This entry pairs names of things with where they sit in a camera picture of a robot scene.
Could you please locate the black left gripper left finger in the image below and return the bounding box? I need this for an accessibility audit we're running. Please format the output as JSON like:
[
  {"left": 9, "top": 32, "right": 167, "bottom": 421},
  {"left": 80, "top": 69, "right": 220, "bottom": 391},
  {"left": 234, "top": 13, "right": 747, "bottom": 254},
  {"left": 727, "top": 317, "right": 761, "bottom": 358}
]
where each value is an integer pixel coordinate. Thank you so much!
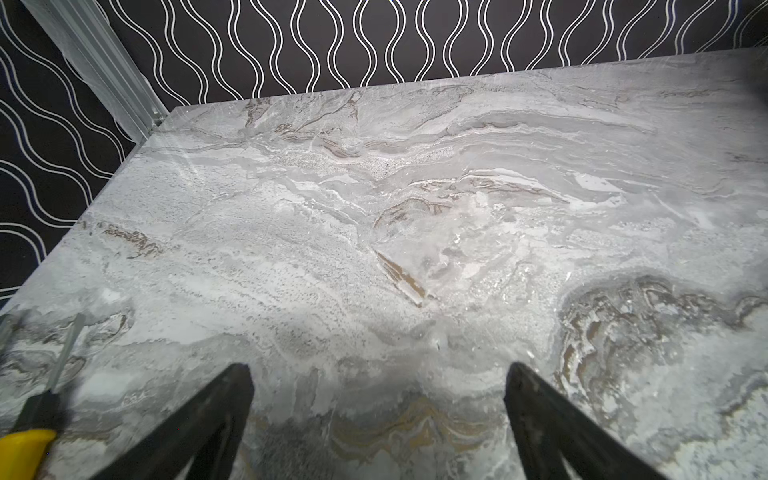
[{"left": 94, "top": 363, "right": 254, "bottom": 479}]

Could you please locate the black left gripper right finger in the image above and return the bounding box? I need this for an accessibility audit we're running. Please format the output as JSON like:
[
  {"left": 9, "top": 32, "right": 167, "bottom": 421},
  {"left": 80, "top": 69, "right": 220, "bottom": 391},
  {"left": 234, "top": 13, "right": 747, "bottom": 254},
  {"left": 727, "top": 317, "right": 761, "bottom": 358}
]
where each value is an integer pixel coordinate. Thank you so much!
[{"left": 504, "top": 362, "right": 664, "bottom": 479}]

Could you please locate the aluminium frame post left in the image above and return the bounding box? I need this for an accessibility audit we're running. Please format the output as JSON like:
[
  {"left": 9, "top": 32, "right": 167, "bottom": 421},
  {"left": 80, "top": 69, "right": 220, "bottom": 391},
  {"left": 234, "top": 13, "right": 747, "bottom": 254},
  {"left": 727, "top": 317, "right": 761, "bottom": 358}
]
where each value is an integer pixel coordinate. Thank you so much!
[{"left": 24, "top": 0, "right": 168, "bottom": 144}]

